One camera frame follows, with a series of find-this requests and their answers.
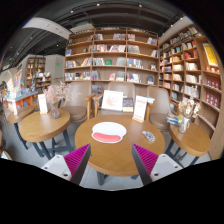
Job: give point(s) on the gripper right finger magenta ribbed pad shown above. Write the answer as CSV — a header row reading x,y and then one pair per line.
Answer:
x,y
152,167

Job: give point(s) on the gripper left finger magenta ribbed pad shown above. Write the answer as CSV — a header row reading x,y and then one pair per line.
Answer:
x,y
70,167

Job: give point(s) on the patterned computer mouse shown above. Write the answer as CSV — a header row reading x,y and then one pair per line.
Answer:
x,y
149,136

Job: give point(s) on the white mouse pad, red rest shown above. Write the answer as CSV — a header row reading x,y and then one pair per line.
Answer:
x,y
108,132

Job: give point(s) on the round wooden centre table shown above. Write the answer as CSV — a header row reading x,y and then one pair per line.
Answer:
x,y
116,159

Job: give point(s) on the round wooden table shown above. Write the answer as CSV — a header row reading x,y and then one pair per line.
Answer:
x,y
40,130
195,141
116,159

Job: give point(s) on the round wooden left table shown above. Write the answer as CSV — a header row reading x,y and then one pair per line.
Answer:
x,y
40,130

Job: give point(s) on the round wooden right table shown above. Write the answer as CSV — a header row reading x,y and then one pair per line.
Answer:
x,y
195,141

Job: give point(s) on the stack of books right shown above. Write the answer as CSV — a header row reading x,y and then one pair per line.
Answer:
x,y
173,119

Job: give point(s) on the beige armchair right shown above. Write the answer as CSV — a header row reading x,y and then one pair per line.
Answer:
x,y
160,109

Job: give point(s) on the white sign in wooden stand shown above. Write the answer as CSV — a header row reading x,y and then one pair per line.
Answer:
x,y
140,108

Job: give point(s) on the beige armchair left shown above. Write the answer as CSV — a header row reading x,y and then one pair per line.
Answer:
x,y
79,101

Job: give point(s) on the glass vase with dried flowers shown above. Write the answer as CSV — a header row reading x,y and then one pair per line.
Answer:
x,y
188,109

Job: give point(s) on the book on centre chair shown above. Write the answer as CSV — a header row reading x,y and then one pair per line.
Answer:
x,y
128,104

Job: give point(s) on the white sign on left table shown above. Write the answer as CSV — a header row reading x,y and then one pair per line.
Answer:
x,y
42,104

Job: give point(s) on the small wooden far-left table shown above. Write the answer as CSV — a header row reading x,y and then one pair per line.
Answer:
x,y
15,119

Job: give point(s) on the vase with pink dried flowers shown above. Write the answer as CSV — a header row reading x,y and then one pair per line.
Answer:
x,y
54,94

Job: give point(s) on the white card with red drawing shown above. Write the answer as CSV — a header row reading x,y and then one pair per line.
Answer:
x,y
112,100

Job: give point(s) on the blue and orange display counter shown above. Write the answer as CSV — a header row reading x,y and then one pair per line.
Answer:
x,y
28,99

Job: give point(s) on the distant wooden bookshelf left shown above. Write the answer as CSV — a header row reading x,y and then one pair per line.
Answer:
x,y
37,78

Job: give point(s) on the large wooden bookshelf back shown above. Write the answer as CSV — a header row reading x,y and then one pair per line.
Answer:
x,y
113,54

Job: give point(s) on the wooden bookshelf right wall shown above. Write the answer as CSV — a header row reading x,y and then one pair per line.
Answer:
x,y
188,59

